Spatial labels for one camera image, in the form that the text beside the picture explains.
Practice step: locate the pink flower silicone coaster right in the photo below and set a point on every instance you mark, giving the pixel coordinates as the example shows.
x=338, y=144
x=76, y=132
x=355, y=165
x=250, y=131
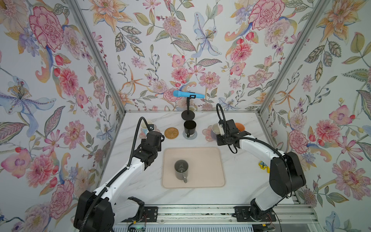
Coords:
x=207, y=132

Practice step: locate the black cup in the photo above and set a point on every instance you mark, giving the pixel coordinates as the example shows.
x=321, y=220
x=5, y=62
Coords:
x=190, y=128

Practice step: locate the orange cup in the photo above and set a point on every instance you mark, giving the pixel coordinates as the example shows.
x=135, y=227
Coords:
x=240, y=127

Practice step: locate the pink flower silicone coaster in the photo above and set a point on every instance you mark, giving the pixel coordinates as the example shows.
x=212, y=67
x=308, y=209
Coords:
x=142, y=136
x=207, y=132

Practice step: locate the pink flower silicone coaster left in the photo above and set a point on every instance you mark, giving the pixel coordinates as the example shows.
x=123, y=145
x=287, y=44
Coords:
x=142, y=136

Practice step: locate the blue microphone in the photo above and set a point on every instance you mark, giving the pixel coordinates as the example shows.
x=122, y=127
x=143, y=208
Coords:
x=187, y=94

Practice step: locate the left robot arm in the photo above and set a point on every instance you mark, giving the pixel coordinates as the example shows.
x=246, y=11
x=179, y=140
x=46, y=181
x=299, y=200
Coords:
x=100, y=210

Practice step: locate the beige silicone tray mat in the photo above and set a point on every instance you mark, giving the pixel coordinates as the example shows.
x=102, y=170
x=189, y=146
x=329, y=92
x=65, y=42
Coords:
x=205, y=168

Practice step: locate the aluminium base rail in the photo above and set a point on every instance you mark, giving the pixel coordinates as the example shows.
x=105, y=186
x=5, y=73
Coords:
x=228, y=214

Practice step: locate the black microphone stand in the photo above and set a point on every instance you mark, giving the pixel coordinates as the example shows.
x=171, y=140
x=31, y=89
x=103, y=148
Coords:
x=188, y=114

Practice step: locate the white cup with purple outside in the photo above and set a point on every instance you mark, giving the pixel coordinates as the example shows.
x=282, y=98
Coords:
x=216, y=130

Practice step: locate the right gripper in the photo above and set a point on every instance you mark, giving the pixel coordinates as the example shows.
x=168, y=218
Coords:
x=219, y=141

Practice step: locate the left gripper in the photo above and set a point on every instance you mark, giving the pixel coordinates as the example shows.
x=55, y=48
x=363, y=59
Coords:
x=160, y=145

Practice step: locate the woven rattan round coaster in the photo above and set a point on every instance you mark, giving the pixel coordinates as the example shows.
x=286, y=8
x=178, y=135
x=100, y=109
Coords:
x=171, y=133

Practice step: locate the light blue cup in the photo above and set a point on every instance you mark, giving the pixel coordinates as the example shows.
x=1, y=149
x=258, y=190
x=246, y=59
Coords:
x=147, y=126

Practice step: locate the blue woven round coaster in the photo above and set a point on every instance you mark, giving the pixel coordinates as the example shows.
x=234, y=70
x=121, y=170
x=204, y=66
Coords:
x=191, y=137

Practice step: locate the grey cup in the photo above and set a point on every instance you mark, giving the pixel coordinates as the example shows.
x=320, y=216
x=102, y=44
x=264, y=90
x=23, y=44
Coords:
x=181, y=170

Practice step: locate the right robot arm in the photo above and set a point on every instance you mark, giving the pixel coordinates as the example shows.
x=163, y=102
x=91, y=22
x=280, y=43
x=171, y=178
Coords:
x=286, y=173

